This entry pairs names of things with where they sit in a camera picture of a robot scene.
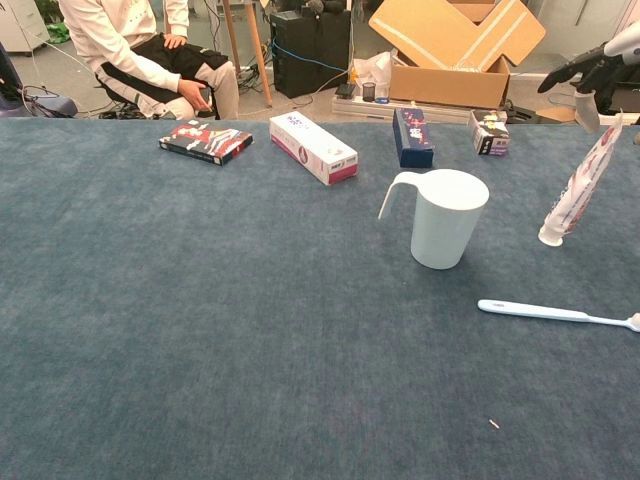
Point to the white plastic bin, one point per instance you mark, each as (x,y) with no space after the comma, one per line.
(615,120)

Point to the white and pink box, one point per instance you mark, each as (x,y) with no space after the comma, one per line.
(310,145)

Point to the black stool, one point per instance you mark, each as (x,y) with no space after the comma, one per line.
(116,96)

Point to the white cabinet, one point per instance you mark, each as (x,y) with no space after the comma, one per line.
(20,25)

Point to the tiny white scrap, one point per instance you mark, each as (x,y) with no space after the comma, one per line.
(494,423)

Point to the white red toothpaste tube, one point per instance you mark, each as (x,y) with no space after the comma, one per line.
(580,195)

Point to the red black flat box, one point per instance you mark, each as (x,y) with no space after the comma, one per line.
(205,142)

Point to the dark blue machine base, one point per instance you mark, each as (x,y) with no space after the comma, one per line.
(55,105)

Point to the light blue toothbrush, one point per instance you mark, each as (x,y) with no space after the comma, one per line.
(530,311)

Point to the aluminium rail platform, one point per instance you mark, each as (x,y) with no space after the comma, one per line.
(360,107)

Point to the large open cardboard box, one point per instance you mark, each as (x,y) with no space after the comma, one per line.
(445,85)

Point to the black foam packing piece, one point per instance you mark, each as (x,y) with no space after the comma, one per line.
(520,115)

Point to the blue felt table cover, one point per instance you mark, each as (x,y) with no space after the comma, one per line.
(200,300)

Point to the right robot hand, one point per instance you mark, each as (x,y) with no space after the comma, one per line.
(607,60)

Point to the dark blue long box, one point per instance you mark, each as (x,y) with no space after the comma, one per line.
(412,137)

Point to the black cloth covered chair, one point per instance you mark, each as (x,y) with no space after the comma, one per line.
(627,99)

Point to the white plastic bag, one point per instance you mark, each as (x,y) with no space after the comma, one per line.
(372,70)

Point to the black computer tower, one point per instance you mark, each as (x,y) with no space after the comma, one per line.
(310,55)

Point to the small black device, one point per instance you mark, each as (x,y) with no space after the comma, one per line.
(345,90)

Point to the green bag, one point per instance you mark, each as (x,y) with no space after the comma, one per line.
(60,31)

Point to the wooden easel leg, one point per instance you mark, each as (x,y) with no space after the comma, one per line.
(257,50)

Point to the small black white box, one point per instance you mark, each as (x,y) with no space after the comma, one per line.
(490,135)

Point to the person in white top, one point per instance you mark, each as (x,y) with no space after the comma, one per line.
(110,30)

